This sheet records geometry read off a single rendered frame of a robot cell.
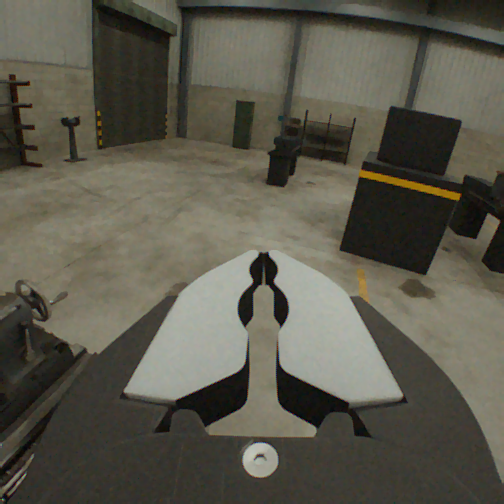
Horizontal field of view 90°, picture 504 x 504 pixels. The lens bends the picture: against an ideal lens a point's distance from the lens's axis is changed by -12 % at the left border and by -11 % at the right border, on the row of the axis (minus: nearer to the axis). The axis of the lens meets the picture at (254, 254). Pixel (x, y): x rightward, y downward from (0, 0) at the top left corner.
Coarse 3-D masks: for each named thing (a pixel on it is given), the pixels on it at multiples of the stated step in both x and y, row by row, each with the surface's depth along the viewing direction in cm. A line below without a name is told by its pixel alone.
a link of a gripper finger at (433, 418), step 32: (384, 320) 8; (384, 352) 7; (416, 352) 7; (416, 384) 6; (448, 384) 6; (352, 416) 6; (384, 416) 5; (416, 416) 5; (448, 416) 5; (416, 448) 5; (448, 448) 5; (480, 448) 5; (480, 480) 4
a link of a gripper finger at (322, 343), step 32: (288, 256) 12; (288, 288) 10; (320, 288) 10; (288, 320) 8; (320, 320) 8; (352, 320) 8; (288, 352) 7; (320, 352) 7; (352, 352) 7; (288, 384) 7; (320, 384) 6; (352, 384) 6; (384, 384) 6; (320, 416) 6
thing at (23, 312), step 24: (0, 312) 64; (24, 312) 70; (48, 312) 76; (0, 336) 63; (24, 336) 69; (48, 336) 85; (0, 360) 64; (24, 360) 72; (48, 360) 77; (0, 384) 66; (24, 384) 69; (0, 408) 62
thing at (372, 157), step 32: (384, 128) 347; (416, 128) 330; (448, 128) 315; (384, 160) 361; (416, 160) 344; (448, 160) 328; (384, 192) 340; (416, 192) 324; (448, 192) 309; (352, 224) 371; (384, 224) 354; (416, 224) 338; (384, 256) 370; (416, 256) 352
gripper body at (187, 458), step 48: (192, 432) 5; (336, 432) 5; (96, 480) 4; (144, 480) 4; (192, 480) 4; (240, 480) 4; (288, 480) 4; (336, 480) 4; (384, 480) 4; (432, 480) 4
